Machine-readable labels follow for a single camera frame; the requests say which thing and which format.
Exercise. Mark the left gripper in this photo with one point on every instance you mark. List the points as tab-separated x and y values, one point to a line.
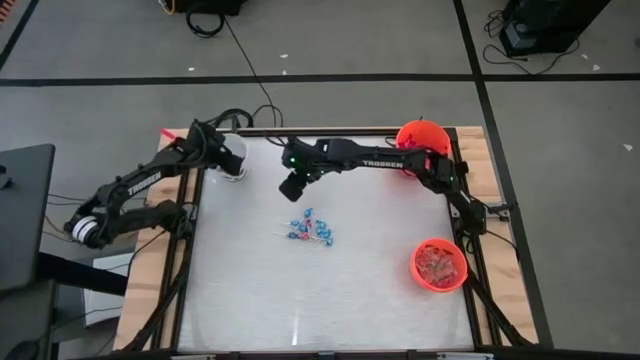
227	155

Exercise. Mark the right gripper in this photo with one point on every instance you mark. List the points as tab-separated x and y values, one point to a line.
305	157

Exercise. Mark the red Skittles candy pack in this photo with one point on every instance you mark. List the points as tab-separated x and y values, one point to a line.
407	142

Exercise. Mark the red gummy fish candy pack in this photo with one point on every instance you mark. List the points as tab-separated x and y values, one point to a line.
430	262
432	280
447	272

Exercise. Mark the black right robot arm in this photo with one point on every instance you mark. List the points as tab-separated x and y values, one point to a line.
380	157

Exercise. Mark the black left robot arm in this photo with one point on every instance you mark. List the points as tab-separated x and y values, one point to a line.
145	182

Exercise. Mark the white scary-face halloween bucket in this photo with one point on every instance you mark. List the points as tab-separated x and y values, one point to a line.
239	142

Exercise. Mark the blue wrapped lollipop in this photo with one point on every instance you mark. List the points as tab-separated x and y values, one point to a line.
325	233
303	229
329	242
295	223
320	224
292	235
308	212

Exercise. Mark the orange jack-o-lantern bucket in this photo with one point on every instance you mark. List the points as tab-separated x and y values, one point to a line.
412	265
425	132

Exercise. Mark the black floor box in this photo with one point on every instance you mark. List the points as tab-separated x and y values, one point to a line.
210	6

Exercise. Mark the black clamp knob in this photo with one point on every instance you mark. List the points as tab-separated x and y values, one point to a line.
461	167

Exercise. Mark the white box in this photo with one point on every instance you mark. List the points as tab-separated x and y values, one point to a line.
102	307

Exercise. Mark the black equipment case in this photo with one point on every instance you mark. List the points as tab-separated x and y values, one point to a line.
550	25

